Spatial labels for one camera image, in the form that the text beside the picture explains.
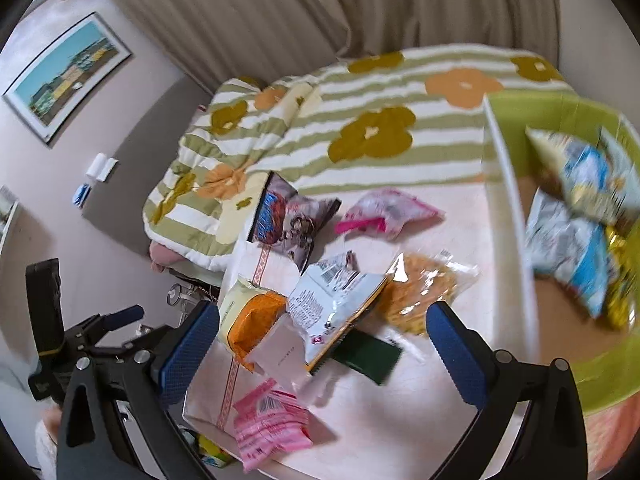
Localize white paper packet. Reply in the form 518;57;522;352
244;313;329;406

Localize pink snack bag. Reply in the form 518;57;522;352
233;379;312;472

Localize dark green foil packet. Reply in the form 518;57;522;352
332;328;401;386

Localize white barcode snack bag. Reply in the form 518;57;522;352
286;252;388;374

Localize yellow cocoa pillows snack bag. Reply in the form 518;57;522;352
603;226;637;330

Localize white wall switch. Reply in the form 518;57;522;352
86;153;118;182

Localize pink white candy bag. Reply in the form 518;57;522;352
334;188;445;240

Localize dark purple chocolate snack bag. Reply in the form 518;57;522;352
247;171;342;272

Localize orange cream snack bag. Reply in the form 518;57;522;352
217;278;286;372

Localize white blue snack bag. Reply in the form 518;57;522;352
526;188;614;318

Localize green cardboard storage box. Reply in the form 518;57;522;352
489;90;639;413

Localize clear bag yellow noodles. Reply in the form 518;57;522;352
375;250;480;336

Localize green striped floral duvet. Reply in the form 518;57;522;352
142;44;567;272

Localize light blue snack bag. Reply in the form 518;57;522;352
525;127;639;229

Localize beige curtain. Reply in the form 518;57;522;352
112;0;560;90

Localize framed landscape picture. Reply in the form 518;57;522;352
2;12;131;144

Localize blue white wall socket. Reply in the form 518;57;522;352
72;183;91;209

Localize person's white fuzzy sleeve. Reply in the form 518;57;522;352
35;420;58;480

